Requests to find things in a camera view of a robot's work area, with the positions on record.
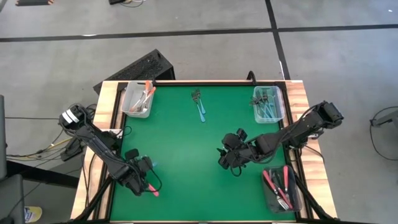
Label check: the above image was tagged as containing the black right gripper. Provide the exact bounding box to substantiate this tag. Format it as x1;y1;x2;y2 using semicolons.
216;128;261;170

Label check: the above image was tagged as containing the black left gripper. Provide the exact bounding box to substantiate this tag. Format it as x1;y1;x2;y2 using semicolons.
123;148;154;197

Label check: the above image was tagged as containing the white plastic bin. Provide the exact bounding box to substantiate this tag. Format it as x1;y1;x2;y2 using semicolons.
121;80;155;119

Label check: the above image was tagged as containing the clear plastic bin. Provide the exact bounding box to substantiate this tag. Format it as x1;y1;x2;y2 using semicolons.
252;85;286;124

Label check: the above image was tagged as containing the grey translucent plastic bin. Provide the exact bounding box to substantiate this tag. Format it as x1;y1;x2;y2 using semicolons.
262;164;303;214

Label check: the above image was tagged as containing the black computer tower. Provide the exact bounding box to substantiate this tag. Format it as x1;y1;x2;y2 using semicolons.
93;49;176;95

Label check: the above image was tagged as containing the yellow white bag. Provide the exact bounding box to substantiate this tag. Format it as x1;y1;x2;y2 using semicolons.
24;205;43;224

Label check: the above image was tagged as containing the grey stand leg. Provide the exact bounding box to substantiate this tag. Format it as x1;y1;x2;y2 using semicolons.
369;109;398;128

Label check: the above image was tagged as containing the black diagonal frame strut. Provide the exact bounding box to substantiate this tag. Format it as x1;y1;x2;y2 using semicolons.
292;172;336;222
73;174;121;222

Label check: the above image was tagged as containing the yellow cable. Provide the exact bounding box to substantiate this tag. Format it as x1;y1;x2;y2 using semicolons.
5;136;75;159

